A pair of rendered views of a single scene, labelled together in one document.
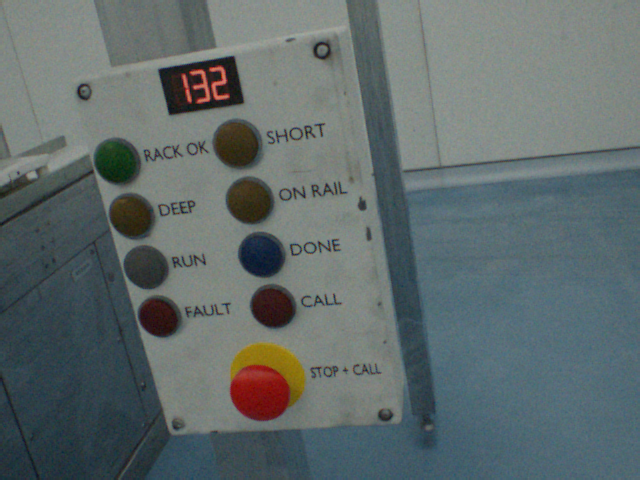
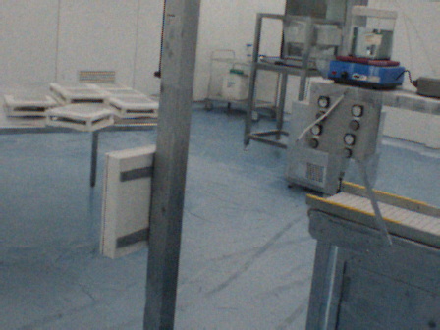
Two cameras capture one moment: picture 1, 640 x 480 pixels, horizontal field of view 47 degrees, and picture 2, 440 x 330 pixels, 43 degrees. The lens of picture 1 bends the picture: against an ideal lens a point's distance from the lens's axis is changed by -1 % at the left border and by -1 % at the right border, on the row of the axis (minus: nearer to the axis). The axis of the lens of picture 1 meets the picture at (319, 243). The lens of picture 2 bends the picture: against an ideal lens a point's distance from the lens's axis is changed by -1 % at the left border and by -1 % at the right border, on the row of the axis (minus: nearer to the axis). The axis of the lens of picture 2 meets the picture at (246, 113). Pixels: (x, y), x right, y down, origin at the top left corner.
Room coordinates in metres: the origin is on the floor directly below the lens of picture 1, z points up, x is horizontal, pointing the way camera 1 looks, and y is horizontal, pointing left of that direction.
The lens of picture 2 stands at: (1.20, -1.12, 1.42)
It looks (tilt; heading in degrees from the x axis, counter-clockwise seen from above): 10 degrees down; 111
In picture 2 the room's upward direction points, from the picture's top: 6 degrees clockwise
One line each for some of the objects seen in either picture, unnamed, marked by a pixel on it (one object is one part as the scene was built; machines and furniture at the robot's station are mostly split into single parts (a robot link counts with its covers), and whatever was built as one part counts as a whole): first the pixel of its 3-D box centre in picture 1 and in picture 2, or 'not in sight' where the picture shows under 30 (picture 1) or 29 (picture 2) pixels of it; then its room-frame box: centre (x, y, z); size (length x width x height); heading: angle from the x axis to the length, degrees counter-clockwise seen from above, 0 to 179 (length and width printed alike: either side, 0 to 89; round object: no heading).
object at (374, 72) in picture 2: not in sight; (365, 72); (0.88, 0.78, 1.28); 0.21 x 0.20 x 0.09; 76
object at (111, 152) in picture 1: (115, 162); not in sight; (0.46, 0.12, 1.01); 0.03 x 0.01 x 0.03; 76
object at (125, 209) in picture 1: (130, 216); not in sight; (0.46, 0.12, 0.98); 0.03 x 0.01 x 0.03; 76
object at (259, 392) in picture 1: (265, 382); not in sight; (0.44, 0.05, 0.85); 0.04 x 0.04 x 0.04; 76
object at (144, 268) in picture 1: (144, 268); not in sight; (0.46, 0.12, 0.94); 0.03 x 0.01 x 0.03; 76
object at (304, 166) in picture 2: not in sight; (333, 148); (0.23, 3.59, 0.38); 0.63 x 0.57 x 0.76; 161
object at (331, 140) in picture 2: not in sight; (343, 123); (0.84, 0.70, 1.11); 0.22 x 0.11 x 0.20; 166
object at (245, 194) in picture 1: (249, 201); not in sight; (0.44, 0.04, 0.98); 0.03 x 0.01 x 0.03; 76
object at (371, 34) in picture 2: not in sight; (371, 30); (0.89, 0.79, 1.42); 0.15 x 0.15 x 0.19
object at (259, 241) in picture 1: (260, 256); not in sight; (0.44, 0.04, 0.94); 0.03 x 0.01 x 0.03; 76
